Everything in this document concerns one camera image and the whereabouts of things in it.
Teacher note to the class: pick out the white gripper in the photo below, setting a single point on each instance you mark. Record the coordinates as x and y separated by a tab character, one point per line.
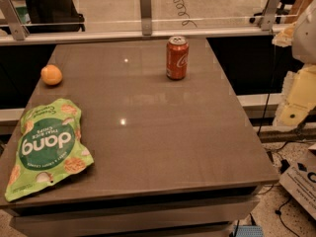
305	39

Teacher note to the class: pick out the red coke can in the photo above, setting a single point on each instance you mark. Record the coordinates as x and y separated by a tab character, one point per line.
177	57

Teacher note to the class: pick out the green rice chip bag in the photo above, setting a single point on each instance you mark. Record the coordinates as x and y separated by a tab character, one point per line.
49	150

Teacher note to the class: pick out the cardboard box with logo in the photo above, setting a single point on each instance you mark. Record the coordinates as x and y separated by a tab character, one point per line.
300	180

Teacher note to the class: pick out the blue floor object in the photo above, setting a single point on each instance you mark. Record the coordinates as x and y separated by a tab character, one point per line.
248	231

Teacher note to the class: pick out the grey drawer cabinet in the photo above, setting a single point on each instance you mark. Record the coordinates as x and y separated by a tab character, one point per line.
203	214

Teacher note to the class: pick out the orange fruit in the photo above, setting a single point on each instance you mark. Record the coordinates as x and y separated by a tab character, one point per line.
51	75

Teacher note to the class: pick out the dark cabinet behind glass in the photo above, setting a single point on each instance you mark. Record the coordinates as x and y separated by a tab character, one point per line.
54	16

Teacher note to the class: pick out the right metal glass bracket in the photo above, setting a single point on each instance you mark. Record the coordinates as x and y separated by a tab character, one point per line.
268	16

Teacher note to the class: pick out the metal glass bracket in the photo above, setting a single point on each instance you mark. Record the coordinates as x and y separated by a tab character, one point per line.
268	16
146	17
17	29

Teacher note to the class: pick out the middle metal glass bracket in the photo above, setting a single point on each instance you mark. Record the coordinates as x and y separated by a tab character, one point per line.
146	17

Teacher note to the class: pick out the left metal glass bracket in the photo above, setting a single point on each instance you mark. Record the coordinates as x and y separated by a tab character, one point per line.
17	29

